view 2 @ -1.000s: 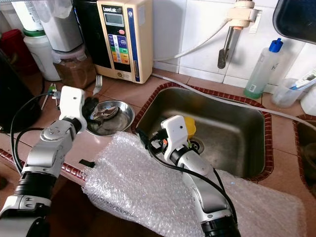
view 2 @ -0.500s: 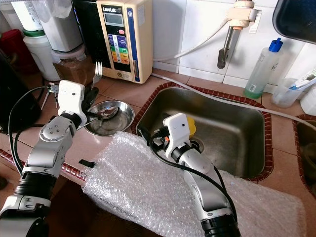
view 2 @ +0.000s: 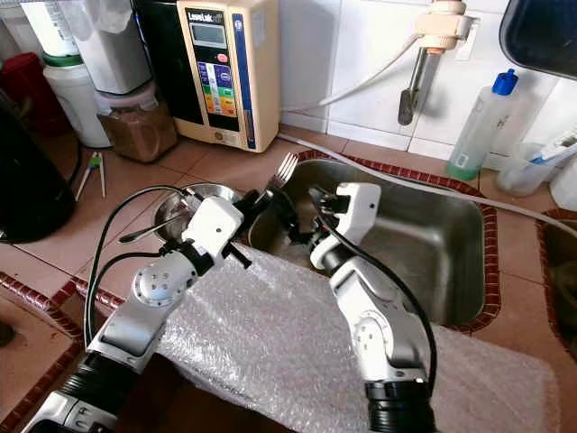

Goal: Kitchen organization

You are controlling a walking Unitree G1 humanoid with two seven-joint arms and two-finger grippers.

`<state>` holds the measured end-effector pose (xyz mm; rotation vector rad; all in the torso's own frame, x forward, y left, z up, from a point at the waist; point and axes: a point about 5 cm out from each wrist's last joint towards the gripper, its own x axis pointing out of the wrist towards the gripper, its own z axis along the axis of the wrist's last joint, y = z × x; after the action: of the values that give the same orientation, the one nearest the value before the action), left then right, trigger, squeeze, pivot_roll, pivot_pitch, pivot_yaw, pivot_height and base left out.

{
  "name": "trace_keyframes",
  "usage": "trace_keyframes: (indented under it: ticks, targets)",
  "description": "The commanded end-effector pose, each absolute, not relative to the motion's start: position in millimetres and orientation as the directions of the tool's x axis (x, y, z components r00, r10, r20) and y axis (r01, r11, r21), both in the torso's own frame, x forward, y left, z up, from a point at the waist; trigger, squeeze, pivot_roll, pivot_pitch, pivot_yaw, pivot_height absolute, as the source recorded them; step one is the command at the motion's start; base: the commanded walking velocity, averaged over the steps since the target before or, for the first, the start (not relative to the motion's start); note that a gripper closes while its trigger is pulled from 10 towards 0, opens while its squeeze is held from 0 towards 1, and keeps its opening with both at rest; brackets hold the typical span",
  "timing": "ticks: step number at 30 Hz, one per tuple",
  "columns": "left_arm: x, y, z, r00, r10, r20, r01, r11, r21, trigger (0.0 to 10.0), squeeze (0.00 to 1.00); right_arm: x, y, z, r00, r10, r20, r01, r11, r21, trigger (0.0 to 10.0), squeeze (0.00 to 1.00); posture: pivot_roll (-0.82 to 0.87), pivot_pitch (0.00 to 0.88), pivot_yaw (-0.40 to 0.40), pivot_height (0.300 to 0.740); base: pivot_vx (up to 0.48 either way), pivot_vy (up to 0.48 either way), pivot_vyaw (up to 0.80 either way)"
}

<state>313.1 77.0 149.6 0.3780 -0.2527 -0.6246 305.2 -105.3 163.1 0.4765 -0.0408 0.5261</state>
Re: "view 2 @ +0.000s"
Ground metal fork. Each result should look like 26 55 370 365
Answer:
266 152 301 193

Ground stainless steel bowl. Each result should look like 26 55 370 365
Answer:
151 183 231 244

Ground large stainless steel sink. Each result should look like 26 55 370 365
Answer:
245 149 501 335

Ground beige water ionizer machine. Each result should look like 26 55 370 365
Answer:
133 0 280 152

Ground jar of brown powder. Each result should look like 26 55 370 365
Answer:
95 81 179 163

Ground clear bubble wrap sheet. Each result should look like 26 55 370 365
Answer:
158 244 562 433

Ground green white tongs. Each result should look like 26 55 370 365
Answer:
75 152 109 201

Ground clear bottle with blue cap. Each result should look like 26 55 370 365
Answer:
444 69 519 181

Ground clear plastic cup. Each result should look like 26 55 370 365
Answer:
496 140 555 198

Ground white grey appliance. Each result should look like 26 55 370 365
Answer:
68 0 152 95

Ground black kettle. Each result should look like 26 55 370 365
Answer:
0 90 78 244

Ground small sink with dishes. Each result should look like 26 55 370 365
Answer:
536 207 577 312

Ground white detergent bottle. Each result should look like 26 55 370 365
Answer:
550 158 577 210

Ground white blue toothbrush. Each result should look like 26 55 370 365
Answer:
532 126 577 165

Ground red canister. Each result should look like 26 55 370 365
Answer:
0 52 64 136

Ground white labelled bottle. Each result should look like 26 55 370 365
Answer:
20 0 80 60

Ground black tray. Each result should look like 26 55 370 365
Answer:
499 0 577 80

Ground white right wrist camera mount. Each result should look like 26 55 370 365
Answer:
311 182 381 272

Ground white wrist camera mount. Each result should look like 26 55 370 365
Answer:
311 182 381 272
188 193 247 261

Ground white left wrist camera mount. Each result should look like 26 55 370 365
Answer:
188 193 247 261

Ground grey counter hose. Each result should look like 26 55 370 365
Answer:
278 134 577 240

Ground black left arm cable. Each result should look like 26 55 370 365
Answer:
88 251 186 348
84 185 208 348

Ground white faucet hose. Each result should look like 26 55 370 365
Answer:
279 36 425 114

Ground white container with green ring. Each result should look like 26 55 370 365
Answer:
43 54 114 150

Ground beige wall faucet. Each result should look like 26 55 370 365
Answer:
397 0 479 127

